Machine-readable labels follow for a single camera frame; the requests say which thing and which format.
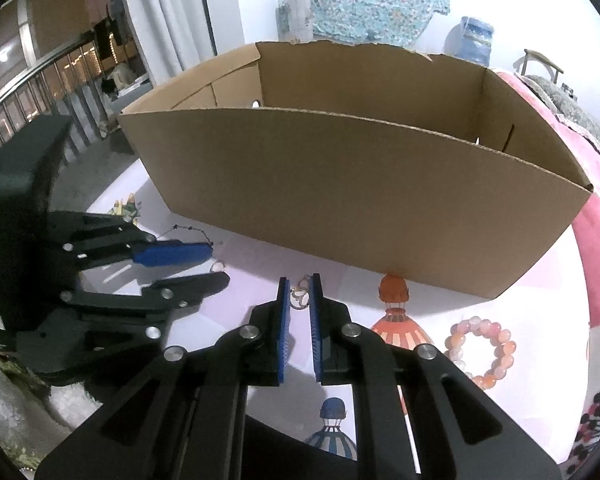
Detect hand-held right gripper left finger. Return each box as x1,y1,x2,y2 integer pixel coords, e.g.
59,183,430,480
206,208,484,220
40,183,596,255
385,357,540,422
35,276,292,480

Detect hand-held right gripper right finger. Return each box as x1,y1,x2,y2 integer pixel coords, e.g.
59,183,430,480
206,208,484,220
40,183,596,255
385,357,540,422
309,273,564,480

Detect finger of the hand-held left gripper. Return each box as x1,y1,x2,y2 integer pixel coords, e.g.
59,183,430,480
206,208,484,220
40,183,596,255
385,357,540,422
50,212,217,272
45,272,232,352

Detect gold hoop earring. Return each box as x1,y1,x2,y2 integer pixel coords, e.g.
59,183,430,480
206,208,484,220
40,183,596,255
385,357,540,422
290,275,311,309

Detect brown cardboard box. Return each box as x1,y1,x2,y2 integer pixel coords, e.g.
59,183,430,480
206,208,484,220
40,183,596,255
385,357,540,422
117,41,595,303

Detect pink orange bead bracelet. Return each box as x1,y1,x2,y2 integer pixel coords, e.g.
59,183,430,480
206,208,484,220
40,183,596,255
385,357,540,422
444,316,517,390

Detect metal balcony railing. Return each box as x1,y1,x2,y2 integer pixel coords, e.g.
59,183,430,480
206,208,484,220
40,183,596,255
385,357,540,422
0,35,146,156

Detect green white fluffy garment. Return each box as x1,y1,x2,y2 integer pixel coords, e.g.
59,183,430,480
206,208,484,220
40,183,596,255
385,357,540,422
0,340,101,471

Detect white curtain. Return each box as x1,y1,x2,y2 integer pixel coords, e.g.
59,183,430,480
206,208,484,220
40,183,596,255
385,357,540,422
147,0,246,86

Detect hanging dark clothes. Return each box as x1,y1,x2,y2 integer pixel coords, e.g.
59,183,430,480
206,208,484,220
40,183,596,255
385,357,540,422
82,0,123,56

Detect white printed board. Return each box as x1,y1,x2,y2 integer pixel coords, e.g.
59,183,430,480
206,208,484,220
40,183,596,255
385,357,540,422
280,0,311,43

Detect grey fuzzy blanket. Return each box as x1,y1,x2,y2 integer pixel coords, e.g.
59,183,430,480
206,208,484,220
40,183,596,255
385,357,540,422
522,75,600,171

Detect wooden chair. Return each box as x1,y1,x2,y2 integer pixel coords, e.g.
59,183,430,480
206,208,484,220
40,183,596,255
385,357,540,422
512,49,563,83

